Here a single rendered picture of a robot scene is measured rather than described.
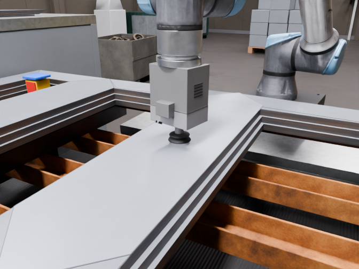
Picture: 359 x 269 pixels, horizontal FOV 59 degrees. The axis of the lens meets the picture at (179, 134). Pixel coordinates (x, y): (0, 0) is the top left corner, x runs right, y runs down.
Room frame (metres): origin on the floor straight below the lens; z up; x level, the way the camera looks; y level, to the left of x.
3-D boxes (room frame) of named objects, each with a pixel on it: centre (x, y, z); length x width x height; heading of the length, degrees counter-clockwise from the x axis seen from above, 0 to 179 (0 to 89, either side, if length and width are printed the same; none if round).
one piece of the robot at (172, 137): (0.54, 0.00, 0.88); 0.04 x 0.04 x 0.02
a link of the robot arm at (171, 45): (0.54, 0.00, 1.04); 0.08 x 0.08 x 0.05
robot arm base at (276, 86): (1.17, -0.37, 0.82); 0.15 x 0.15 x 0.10
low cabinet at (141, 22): (10.73, 0.40, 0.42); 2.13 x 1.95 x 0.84; 147
